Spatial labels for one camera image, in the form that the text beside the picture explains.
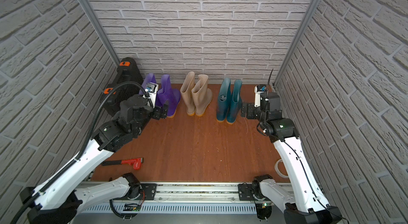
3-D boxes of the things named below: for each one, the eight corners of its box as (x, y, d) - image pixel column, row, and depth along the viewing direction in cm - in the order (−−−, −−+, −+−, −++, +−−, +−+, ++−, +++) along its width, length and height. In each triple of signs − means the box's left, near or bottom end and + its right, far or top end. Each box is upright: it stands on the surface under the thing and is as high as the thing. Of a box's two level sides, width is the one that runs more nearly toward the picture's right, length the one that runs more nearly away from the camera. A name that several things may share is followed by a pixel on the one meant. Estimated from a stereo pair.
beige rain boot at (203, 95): (191, 116, 103) (187, 89, 82) (203, 98, 113) (202, 70, 92) (200, 120, 101) (198, 93, 80) (211, 101, 111) (212, 73, 90)
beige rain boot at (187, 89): (185, 118, 101) (180, 92, 81) (187, 99, 112) (183, 71, 91) (196, 118, 101) (193, 92, 81) (197, 99, 112) (195, 71, 91)
